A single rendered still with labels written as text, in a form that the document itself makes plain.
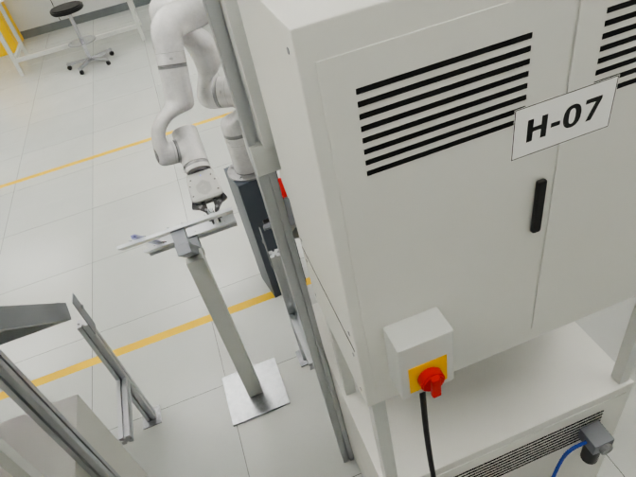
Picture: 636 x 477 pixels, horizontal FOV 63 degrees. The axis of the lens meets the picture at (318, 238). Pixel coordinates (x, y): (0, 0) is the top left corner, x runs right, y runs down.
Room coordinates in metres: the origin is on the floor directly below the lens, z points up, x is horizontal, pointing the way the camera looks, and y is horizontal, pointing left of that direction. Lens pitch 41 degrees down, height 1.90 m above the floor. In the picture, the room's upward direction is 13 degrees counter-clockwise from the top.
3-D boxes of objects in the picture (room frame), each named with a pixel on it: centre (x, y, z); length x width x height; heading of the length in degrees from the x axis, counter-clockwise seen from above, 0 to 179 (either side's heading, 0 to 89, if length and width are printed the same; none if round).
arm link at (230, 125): (1.95, 0.19, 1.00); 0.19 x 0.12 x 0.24; 73
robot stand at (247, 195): (1.96, 0.22, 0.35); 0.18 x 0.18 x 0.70; 20
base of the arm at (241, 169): (1.96, 0.22, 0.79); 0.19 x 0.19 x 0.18
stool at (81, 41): (5.95, 1.97, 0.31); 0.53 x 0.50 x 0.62; 146
